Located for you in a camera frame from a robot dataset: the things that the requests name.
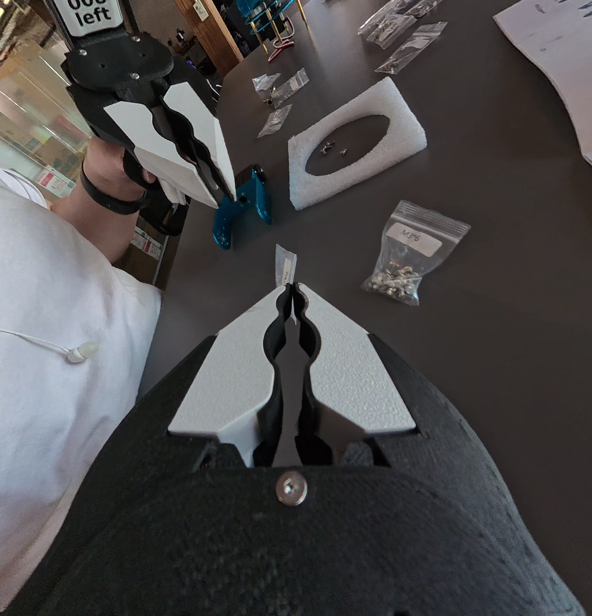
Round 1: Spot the white foam frame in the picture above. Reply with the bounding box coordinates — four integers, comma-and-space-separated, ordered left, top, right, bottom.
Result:
287, 76, 428, 212

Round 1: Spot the blue bracket with black servo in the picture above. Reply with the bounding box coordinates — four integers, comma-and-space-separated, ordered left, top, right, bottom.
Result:
213, 164, 274, 251

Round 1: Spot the blue toy robot arm base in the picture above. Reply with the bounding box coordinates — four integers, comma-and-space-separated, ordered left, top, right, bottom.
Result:
236, 0, 307, 63

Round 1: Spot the illustrated instruction booklet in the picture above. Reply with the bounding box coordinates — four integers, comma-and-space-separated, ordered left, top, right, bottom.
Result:
492, 0, 592, 183

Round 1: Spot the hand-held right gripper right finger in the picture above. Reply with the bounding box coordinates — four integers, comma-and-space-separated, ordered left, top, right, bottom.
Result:
292, 282, 418, 467

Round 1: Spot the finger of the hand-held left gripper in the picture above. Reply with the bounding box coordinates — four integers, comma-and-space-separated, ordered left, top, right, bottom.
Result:
161, 81, 237, 201
103, 102, 220, 210

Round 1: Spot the clear bag of large screws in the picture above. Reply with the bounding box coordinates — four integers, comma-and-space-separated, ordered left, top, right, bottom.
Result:
360, 199, 472, 307

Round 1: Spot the white red servo cable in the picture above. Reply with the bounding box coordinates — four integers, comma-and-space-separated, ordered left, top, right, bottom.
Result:
268, 35, 298, 62

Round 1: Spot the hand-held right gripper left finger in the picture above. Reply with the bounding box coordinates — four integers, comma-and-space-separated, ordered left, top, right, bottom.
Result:
167, 284, 297, 468

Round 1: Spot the person's left forearm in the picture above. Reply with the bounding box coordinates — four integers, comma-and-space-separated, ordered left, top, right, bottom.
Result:
50, 190, 148, 264

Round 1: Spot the clear bag of tiny screws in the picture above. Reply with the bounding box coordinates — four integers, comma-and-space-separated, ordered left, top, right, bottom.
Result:
274, 243, 298, 327

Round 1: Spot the black wrist strap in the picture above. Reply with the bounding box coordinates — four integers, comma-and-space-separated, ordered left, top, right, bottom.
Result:
80, 159, 148, 216

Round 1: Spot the dark grey desk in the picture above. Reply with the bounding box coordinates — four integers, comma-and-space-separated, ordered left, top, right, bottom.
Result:
135, 0, 592, 616

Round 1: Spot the small clear zip bag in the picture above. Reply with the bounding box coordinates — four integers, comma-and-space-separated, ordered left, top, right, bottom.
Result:
272, 67, 309, 109
257, 103, 293, 139

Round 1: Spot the person's white shirt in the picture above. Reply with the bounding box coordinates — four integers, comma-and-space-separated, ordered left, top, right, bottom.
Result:
0, 163, 163, 613

